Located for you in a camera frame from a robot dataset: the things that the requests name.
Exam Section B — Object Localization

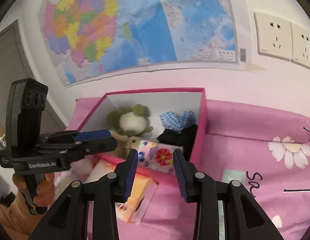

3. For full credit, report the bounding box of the pink floral bedsheet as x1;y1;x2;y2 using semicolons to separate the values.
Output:
53;97;310;240

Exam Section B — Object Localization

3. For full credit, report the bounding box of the pink floral tissue packet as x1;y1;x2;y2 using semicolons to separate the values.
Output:
137;140;183;174

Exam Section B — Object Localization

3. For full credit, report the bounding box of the left hand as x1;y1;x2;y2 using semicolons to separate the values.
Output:
12;173;55;207

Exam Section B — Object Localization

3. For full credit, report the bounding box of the pastel tissue pack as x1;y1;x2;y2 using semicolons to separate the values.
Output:
83;158;159;224

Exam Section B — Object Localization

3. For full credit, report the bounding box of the black soft cloth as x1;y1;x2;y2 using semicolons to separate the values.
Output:
157;124;198;161

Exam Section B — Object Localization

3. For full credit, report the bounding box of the grey wooden door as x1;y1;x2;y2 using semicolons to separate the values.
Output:
0;19;68;151

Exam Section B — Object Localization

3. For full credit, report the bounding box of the orange sleeve forearm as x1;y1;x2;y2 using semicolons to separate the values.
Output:
0;191;44;240

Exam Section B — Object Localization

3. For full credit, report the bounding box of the blue gingham cloth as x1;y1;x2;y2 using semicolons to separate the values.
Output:
159;111;196;133

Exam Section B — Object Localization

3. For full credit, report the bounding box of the white spray bottle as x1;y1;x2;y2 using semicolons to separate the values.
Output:
71;157;95;177

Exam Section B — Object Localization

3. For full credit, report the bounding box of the colourful wall map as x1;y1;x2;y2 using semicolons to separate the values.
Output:
38;0;251;86

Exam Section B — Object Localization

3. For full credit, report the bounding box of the beige teddy bear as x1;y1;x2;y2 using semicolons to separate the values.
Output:
111;130;159;159

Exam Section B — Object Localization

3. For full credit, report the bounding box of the green frog plush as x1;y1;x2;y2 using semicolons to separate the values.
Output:
107;104;153;137

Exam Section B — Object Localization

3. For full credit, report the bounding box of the white wall socket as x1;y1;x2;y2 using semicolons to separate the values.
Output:
254;12;292;61
291;23;310;68

